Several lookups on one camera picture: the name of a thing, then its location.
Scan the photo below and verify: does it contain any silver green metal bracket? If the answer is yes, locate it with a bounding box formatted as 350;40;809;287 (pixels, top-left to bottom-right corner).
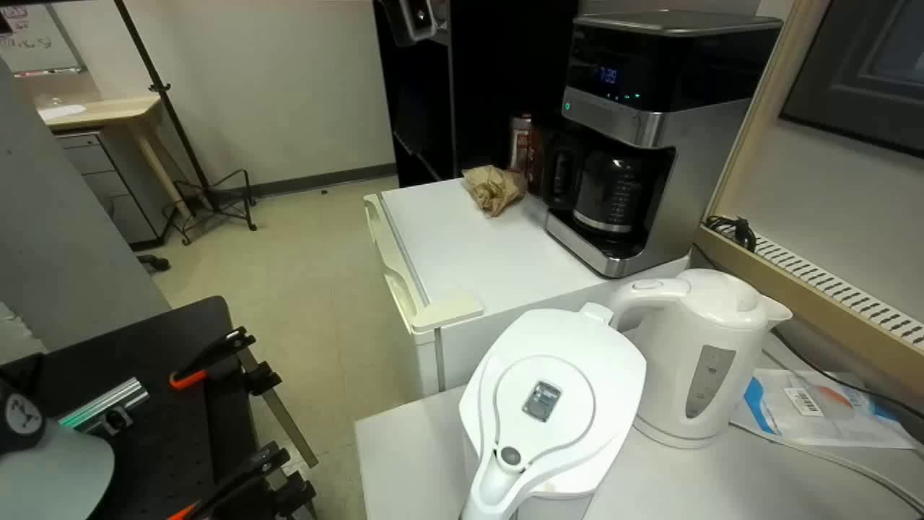
54;375;154;440

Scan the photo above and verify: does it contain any grey filing cabinet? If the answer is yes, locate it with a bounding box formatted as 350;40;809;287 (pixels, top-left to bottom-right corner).
54;128;173;250

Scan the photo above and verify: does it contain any grey partition panel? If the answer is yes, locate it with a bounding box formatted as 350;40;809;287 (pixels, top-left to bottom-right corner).
0;56;173;357

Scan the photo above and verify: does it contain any grey rounded cover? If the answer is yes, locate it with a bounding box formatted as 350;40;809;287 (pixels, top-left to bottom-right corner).
0;420;119;520

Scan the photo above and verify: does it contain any blue white plastic packet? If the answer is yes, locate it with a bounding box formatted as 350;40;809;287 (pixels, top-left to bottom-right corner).
736;368;918;455

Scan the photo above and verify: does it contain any crumpled brown paper bag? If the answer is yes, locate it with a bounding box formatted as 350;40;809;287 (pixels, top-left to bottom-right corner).
460;162;532;221

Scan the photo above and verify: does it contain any black round knob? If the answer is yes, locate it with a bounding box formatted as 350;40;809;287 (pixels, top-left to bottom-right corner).
0;375;50;456

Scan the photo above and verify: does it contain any light wooden desk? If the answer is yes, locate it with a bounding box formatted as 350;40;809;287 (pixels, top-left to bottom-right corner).
38;91;196;225

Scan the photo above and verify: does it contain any black round container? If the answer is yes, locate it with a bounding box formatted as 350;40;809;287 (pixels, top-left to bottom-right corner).
565;143;658;241

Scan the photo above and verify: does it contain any white slotted vent grille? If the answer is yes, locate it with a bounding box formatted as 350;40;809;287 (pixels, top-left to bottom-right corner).
717;222;924;352

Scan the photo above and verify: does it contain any tall black cabinet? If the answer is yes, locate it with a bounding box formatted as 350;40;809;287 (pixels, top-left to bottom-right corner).
369;0;583;190

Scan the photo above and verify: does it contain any white water filter pitcher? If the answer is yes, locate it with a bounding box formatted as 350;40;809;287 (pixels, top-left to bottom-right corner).
456;303;649;520

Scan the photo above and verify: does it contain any white mini fridge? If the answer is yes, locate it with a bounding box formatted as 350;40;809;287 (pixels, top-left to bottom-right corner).
360;176;694;400

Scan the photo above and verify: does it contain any white wall board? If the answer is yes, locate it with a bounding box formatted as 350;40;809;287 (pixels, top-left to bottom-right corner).
0;0;87;81

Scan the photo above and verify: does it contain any wall socket with plugs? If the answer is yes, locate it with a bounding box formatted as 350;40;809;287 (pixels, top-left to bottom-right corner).
717;215;760;254

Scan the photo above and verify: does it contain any orange handled black clamp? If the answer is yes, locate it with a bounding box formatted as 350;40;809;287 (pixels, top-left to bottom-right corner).
165;440;320;520
168;323;320;472

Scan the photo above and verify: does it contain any dark framed window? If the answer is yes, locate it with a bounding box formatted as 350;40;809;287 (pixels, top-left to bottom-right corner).
780;0;924;160

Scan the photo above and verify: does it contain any white electric kettle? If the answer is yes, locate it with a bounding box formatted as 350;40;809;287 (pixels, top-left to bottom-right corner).
603;267;795;448

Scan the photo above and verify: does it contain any black tripod stand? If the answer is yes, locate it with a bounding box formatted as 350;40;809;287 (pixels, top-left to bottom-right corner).
111;0;259;247

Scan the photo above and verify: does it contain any black silver coffeemaker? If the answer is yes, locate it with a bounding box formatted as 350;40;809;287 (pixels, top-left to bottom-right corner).
544;8;786;283

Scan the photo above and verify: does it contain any dark red bottle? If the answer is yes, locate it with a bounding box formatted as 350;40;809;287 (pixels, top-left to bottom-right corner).
508;111;544;188

